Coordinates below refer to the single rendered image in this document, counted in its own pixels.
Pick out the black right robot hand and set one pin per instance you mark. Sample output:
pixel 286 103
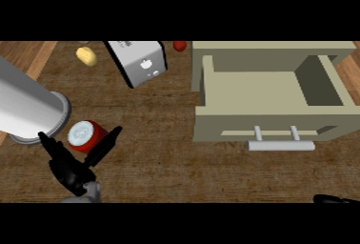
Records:
pixel 330 199

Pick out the red can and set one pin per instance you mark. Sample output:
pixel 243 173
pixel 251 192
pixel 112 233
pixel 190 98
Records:
pixel 85 136

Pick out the red vegetable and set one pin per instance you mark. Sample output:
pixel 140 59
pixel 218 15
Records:
pixel 178 45

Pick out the yellow potato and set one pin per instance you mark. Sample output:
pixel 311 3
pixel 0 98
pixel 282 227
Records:
pixel 85 56

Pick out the beige open drawer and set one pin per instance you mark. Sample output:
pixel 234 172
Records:
pixel 276 105

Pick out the beige cabinet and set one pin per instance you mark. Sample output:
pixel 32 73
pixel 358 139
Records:
pixel 262 52

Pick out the large silver cylinder container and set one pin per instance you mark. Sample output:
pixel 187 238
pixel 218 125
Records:
pixel 25 105

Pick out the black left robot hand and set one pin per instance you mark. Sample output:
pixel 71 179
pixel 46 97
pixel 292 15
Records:
pixel 69 171

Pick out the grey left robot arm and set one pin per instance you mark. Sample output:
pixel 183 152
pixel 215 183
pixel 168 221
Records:
pixel 88 193

